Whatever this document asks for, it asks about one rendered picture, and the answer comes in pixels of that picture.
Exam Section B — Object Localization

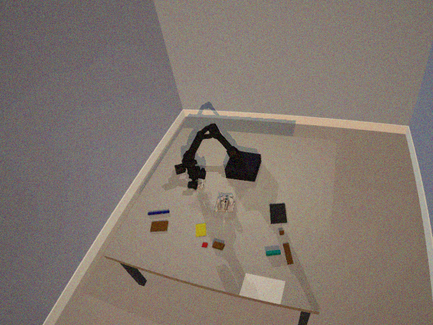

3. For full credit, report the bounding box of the yellow flat plate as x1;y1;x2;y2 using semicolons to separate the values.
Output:
196;223;206;237

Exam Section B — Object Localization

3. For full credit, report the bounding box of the brown rectangular block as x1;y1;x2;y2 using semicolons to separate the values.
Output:
212;241;225;250

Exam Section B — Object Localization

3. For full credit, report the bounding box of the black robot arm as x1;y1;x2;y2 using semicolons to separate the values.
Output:
175;123;244;179

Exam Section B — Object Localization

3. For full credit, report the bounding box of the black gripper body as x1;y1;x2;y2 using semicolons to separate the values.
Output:
187;166;200;189

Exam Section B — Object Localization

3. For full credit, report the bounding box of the teal block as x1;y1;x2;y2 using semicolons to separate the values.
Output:
266;250;281;256

